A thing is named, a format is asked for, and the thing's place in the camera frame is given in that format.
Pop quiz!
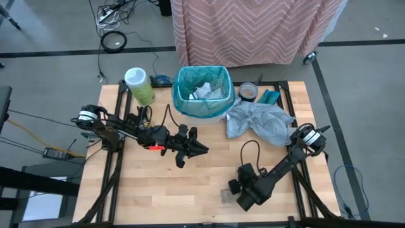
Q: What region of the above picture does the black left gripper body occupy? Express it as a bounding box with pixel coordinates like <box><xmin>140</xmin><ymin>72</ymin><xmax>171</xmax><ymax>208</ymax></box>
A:
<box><xmin>161</xmin><ymin>124</ymin><xmax>199</xmax><ymax>168</ymax></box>

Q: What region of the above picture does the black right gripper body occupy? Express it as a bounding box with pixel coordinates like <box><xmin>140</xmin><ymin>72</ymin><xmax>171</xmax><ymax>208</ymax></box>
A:
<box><xmin>235</xmin><ymin>163</ymin><xmax>273</xmax><ymax>212</ymax></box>

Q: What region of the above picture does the teal plastic trash bag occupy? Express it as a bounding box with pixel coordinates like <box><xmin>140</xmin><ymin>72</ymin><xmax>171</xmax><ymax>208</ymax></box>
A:
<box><xmin>171</xmin><ymin>65</ymin><xmax>237</xmax><ymax>119</ymax></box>

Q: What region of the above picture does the white paper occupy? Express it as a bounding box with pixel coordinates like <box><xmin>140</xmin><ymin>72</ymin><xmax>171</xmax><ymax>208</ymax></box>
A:
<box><xmin>189</xmin><ymin>82</ymin><xmax>224</xmax><ymax>101</ymax></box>

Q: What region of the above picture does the white plastic trash bin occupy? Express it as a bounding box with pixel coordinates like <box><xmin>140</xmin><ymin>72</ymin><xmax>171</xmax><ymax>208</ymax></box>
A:
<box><xmin>172</xmin><ymin>65</ymin><xmax>237</xmax><ymax>126</ymax></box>

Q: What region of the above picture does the black and yellow glove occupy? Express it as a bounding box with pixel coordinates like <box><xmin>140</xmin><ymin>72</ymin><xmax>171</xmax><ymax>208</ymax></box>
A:
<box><xmin>128</xmin><ymin>106</ymin><xmax>153</xmax><ymax>127</ymax></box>

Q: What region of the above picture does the grey crumpled cloth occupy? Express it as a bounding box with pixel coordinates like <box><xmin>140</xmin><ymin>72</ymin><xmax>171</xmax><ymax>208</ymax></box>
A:
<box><xmin>222</xmin><ymin>99</ymin><xmax>297</xmax><ymax>147</ymax></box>

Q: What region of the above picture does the teal folded cloth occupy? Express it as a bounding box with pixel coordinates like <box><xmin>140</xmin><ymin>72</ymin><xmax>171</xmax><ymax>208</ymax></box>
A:
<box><xmin>258</xmin><ymin>89</ymin><xmax>281</xmax><ymax>106</ymax></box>

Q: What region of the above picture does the pink chevron cloth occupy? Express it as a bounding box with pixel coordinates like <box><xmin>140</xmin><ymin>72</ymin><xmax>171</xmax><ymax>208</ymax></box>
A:
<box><xmin>170</xmin><ymin>0</ymin><xmax>349</xmax><ymax>68</ymax></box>

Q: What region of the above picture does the black box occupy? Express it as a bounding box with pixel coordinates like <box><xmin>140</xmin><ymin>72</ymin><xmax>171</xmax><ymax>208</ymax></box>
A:
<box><xmin>158</xmin><ymin>0</ymin><xmax>173</xmax><ymax>16</ymax></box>

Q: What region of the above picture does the black beam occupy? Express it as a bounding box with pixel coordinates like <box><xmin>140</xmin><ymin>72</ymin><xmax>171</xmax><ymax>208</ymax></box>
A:
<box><xmin>0</xmin><ymin>166</ymin><xmax>80</xmax><ymax>197</ymax></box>

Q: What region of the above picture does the white power strip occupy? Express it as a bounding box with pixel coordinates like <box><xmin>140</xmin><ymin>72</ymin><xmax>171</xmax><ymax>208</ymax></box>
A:
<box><xmin>98</xmin><ymin>9</ymin><xmax>115</xmax><ymax>22</ymax></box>

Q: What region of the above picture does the cart caster wheel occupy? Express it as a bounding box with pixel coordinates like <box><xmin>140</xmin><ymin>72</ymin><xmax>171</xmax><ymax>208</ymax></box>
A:
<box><xmin>302</xmin><ymin>50</ymin><xmax>318</xmax><ymax>65</ymax></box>

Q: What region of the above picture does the white panel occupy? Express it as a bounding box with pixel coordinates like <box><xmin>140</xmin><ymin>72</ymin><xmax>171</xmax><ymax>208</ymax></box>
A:
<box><xmin>22</xmin><ymin>193</ymin><xmax>69</xmax><ymax>222</ymax></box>

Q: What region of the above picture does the black tripod leg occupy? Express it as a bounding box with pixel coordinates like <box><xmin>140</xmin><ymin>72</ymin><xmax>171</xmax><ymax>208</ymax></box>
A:
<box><xmin>0</xmin><ymin>4</ymin><xmax>22</xmax><ymax>31</ymax></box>

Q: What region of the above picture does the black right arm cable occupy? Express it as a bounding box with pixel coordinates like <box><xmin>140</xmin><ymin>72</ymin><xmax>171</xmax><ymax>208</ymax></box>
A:
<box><xmin>239</xmin><ymin>140</ymin><xmax>264</xmax><ymax>174</ymax></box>

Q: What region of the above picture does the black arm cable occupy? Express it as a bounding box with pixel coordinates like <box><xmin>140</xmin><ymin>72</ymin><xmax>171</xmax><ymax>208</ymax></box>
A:
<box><xmin>239</xmin><ymin>140</ymin><xmax>264</xmax><ymax>174</ymax></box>
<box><xmin>161</xmin><ymin>104</ymin><xmax>181</xmax><ymax>128</ymax></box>

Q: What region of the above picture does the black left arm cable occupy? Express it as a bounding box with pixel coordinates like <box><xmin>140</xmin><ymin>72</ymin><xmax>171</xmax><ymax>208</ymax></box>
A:
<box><xmin>161</xmin><ymin>104</ymin><xmax>181</xmax><ymax>128</ymax></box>

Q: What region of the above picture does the black aluminium frame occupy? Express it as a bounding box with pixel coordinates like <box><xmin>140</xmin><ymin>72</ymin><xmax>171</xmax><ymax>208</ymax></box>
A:
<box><xmin>75</xmin><ymin>80</ymin><xmax>339</xmax><ymax>228</ymax></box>

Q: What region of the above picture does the white cable bundle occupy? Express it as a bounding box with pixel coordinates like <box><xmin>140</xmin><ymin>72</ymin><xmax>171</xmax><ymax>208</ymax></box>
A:
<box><xmin>96</xmin><ymin>8</ymin><xmax>127</xmax><ymax>31</ymax></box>

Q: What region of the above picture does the yellow cable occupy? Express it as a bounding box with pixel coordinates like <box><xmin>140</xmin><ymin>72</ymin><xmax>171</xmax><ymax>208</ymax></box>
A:
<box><xmin>6</xmin><ymin>118</ymin><xmax>86</xmax><ymax>158</ymax></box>

